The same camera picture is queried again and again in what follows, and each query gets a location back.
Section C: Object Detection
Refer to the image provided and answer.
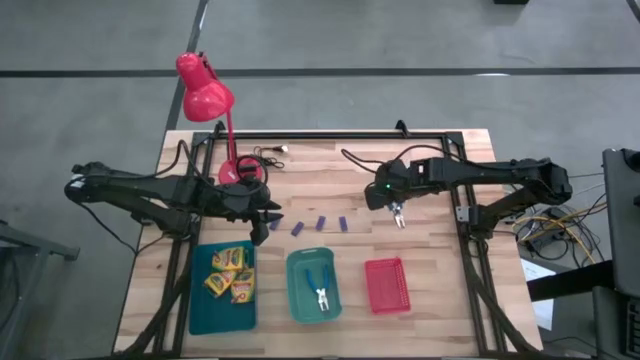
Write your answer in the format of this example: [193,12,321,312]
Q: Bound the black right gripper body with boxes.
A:
[364,159,420,211]

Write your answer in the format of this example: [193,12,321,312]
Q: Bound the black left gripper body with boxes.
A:
[219,178,271,247]

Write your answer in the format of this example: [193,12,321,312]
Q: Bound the blue-handled pliers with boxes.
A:
[391,200,407,230]
[304,267,332,312]

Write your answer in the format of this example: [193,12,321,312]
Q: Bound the yellow crayon box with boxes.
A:
[229,267,257,305]
[203,269,238,299]
[211,245,248,273]

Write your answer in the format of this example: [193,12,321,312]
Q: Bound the teal plastic bin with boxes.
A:
[285,247,344,325]

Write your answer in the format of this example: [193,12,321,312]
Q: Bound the red mesh plastic basket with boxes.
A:
[363,257,412,316]

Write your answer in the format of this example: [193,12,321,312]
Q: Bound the red desk lamp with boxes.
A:
[174,51,265,186]

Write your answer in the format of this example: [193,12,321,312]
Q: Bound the dark blue plastic bin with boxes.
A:
[188,239,258,336]

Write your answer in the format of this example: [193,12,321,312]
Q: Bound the white paper sheet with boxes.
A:
[519,258,557,332]

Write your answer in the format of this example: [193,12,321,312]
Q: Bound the grey metal cart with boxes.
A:
[0,219,81,360]

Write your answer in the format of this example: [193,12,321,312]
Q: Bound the dark grey desk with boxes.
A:
[525,147,640,360]

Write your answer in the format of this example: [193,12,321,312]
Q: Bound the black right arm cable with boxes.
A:
[340,143,460,166]

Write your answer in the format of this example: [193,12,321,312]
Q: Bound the yellow floor cable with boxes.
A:
[512,202,609,266]

